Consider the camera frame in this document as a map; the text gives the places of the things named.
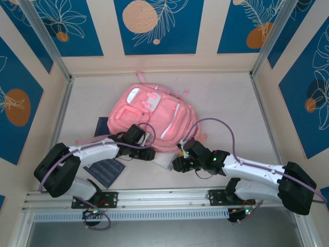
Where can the navy book with barcode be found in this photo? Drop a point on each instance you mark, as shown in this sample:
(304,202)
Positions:
(108,171)

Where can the navy book with yellow label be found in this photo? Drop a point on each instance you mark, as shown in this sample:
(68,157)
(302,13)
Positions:
(101,127)

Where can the pink student backpack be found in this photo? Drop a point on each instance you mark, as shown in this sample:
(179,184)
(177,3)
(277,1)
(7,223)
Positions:
(154,113)

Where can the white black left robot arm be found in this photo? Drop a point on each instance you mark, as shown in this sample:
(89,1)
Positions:
(97,151)

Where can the white notebook with teal edge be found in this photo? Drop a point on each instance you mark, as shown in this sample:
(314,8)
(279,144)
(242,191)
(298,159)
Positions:
(163,160)

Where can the small circuit board with LED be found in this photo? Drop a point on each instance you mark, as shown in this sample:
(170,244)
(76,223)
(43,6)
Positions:
(240,214)
(92,213)

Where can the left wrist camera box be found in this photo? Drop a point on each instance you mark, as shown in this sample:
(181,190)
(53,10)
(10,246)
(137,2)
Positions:
(148,137)

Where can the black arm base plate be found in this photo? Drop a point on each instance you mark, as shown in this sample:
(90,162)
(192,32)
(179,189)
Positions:
(216,198)
(110,199)

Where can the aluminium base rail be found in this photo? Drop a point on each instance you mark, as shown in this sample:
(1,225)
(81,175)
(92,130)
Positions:
(164,196)

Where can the aluminium frame post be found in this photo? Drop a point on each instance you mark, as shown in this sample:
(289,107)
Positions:
(46,38)
(271,38)

